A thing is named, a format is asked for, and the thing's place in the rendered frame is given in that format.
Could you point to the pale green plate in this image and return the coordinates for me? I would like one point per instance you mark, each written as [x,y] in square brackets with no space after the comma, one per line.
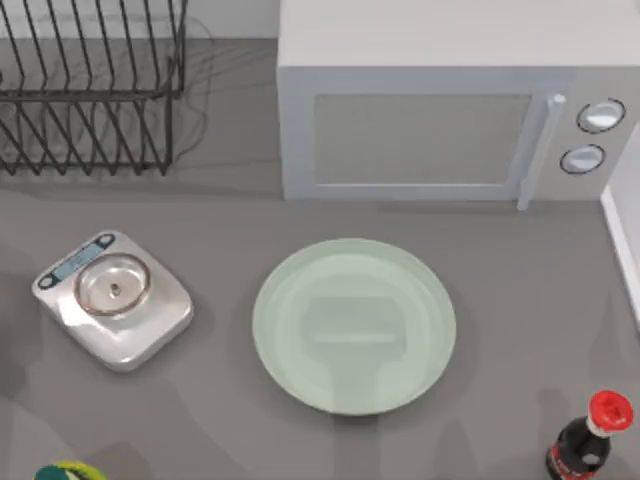
[354,326]

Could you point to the microwave door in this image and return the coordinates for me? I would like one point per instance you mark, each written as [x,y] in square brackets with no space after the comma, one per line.
[420,140]

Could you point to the silver kitchen scale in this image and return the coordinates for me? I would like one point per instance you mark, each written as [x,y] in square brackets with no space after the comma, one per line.
[115,300]

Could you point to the pale microwave oven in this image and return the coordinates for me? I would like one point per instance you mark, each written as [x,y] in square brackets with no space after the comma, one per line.
[450,50]

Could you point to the smaller microwave knob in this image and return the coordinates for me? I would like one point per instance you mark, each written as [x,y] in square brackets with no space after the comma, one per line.
[582,159]

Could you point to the larger microwave knob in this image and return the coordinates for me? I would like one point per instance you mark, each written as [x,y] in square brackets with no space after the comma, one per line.
[600,115]

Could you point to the dark bottle with red cap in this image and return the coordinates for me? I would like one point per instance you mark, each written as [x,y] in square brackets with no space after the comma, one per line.
[585,445]

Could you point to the green and yellow object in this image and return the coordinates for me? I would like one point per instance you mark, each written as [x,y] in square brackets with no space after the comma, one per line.
[70,472]

